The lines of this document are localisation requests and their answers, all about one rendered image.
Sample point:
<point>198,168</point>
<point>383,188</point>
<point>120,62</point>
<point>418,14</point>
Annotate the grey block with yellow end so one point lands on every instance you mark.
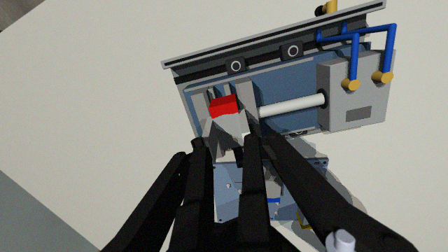
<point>302,220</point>

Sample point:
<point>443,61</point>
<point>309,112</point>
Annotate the grey block with red end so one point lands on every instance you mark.
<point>225,115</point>

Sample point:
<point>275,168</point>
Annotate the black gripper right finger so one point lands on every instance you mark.
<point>340,226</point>

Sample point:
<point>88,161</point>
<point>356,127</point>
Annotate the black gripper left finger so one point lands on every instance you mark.
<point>186,177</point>

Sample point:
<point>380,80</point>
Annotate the grey block with green end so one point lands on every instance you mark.
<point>321,173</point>

